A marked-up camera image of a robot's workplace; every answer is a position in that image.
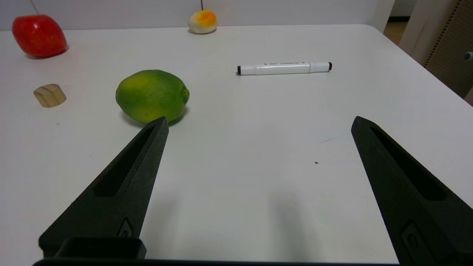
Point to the brown pegboard panel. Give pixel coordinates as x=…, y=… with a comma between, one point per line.
x=451, y=55

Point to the white and orange egg toy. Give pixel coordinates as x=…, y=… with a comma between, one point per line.
x=202, y=22

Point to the red apple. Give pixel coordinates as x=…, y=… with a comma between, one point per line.
x=38, y=35

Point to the green lime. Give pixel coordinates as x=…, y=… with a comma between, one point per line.
x=151, y=95

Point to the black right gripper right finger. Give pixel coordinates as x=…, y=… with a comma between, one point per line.
x=391, y=173

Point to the small round wooden piece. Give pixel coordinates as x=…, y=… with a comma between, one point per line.
x=50, y=96

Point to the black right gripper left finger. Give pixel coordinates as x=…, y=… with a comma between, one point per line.
x=135, y=208

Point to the white marker with black caps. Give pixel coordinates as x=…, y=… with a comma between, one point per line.
x=284, y=68

